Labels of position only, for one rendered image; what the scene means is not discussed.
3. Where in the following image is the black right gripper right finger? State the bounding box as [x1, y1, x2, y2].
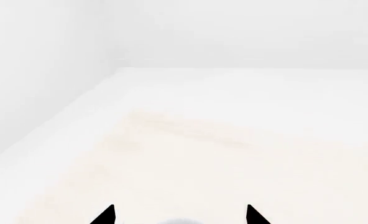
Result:
[245, 203, 272, 224]

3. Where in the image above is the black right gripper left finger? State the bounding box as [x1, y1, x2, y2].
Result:
[90, 203, 117, 224]

